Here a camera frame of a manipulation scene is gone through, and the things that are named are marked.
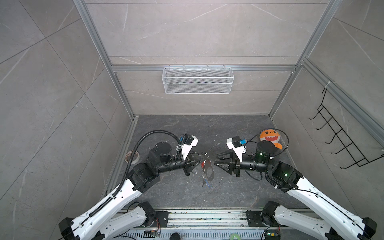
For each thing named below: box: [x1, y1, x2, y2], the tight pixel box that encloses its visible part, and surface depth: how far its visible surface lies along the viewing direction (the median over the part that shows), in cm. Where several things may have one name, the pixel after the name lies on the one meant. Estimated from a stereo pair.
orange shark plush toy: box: [259, 129, 283, 150], surface depth 99 cm
